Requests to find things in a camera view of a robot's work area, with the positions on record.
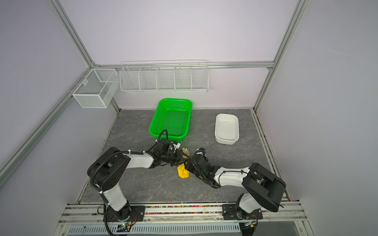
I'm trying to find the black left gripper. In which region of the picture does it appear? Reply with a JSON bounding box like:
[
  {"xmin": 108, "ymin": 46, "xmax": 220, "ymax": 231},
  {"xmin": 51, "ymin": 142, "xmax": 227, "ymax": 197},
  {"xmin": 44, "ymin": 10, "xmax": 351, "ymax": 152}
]
[{"xmin": 161, "ymin": 149, "xmax": 190, "ymax": 167}]

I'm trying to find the yellow paper napkin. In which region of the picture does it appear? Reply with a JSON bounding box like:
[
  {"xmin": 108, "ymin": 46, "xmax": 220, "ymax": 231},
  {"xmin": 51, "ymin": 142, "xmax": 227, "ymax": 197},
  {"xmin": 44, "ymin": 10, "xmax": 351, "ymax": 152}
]
[{"xmin": 177, "ymin": 153, "xmax": 190, "ymax": 179}]

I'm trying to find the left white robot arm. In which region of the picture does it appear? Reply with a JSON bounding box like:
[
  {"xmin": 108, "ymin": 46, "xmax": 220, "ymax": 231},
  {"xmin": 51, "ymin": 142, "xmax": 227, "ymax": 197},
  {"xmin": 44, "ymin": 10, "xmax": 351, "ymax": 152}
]
[{"xmin": 87, "ymin": 139, "xmax": 190, "ymax": 221}]

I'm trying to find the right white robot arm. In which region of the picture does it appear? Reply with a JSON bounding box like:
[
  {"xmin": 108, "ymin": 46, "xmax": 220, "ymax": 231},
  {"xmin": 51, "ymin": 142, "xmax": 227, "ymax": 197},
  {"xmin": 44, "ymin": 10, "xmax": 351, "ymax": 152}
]
[{"xmin": 184, "ymin": 148, "xmax": 286, "ymax": 220}]

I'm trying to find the green plastic basket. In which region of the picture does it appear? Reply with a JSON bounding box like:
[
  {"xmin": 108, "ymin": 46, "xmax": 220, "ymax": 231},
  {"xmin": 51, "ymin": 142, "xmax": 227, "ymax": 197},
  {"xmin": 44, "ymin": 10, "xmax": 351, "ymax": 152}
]
[{"xmin": 149, "ymin": 98, "xmax": 193, "ymax": 141}]

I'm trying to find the white plastic tray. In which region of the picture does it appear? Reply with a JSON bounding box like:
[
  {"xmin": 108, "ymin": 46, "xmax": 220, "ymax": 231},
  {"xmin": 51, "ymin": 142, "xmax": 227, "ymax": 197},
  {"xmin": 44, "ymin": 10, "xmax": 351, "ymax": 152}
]
[{"xmin": 215, "ymin": 114, "xmax": 239, "ymax": 145}]

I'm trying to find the white wire wall rack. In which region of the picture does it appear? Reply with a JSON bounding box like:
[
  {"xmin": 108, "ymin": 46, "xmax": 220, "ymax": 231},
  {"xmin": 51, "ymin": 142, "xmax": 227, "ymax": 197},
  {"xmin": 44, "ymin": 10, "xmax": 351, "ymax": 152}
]
[{"xmin": 120, "ymin": 60, "xmax": 209, "ymax": 92}]

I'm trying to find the white mesh wall box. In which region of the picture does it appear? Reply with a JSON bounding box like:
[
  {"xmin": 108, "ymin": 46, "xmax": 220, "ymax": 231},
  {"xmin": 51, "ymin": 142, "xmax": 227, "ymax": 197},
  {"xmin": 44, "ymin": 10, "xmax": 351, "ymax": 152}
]
[{"xmin": 73, "ymin": 68, "xmax": 120, "ymax": 109}]

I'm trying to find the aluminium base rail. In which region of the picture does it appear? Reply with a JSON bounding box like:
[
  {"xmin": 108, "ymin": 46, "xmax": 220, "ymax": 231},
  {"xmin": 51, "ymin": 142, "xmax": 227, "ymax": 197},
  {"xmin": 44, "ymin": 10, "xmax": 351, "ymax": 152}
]
[{"xmin": 53, "ymin": 201, "xmax": 314, "ymax": 236}]

